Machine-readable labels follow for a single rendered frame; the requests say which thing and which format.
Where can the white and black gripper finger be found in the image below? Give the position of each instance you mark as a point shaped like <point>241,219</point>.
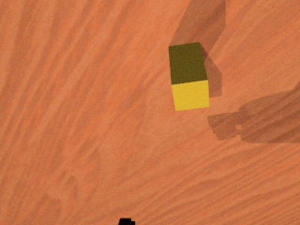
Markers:
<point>126,221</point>

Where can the yellow rectangular block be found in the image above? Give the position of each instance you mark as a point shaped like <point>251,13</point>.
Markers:
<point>188,77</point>

